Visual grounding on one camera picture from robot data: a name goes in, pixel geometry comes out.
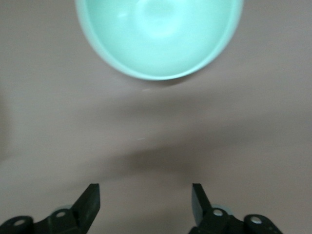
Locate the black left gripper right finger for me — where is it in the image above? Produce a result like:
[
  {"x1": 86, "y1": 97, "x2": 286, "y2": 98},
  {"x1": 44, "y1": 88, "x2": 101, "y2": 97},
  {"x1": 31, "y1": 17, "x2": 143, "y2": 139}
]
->
[{"x1": 190, "y1": 183, "x2": 244, "y2": 234}]

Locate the mint green bowl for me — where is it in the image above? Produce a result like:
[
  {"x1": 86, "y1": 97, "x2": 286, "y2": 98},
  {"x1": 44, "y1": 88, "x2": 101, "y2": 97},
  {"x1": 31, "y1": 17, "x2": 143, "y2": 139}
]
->
[{"x1": 75, "y1": 0, "x2": 244, "y2": 81}]

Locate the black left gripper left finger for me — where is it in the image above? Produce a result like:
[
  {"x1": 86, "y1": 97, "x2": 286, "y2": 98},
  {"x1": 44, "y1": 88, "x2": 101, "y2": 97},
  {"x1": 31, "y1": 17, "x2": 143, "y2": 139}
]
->
[{"x1": 36, "y1": 183, "x2": 100, "y2": 234}]

